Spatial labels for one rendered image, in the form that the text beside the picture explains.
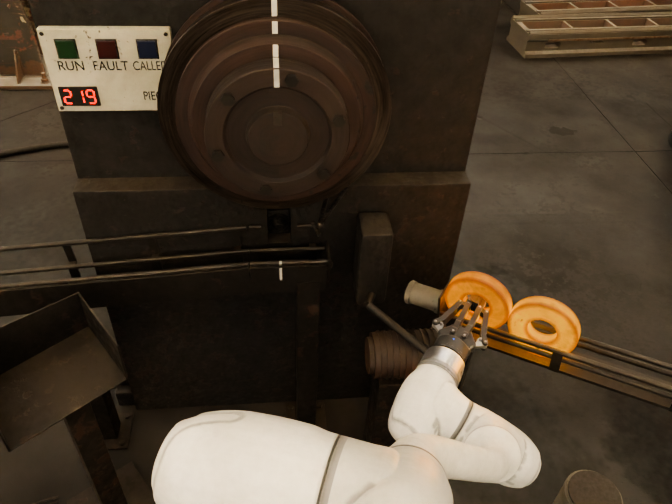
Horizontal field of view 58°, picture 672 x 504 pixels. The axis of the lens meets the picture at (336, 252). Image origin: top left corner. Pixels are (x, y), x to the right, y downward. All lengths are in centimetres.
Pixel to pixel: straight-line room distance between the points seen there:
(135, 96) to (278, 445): 95
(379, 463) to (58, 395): 95
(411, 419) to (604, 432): 119
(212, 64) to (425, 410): 75
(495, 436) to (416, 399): 15
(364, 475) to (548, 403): 165
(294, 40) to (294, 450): 76
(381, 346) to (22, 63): 320
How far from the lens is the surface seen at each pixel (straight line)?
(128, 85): 142
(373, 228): 148
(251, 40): 118
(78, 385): 148
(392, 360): 158
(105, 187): 155
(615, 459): 222
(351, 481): 65
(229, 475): 66
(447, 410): 120
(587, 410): 230
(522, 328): 145
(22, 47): 421
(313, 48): 118
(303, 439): 67
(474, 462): 101
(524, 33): 471
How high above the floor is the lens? 172
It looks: 41 degrees down
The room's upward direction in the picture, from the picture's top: 3 degrees clockwise
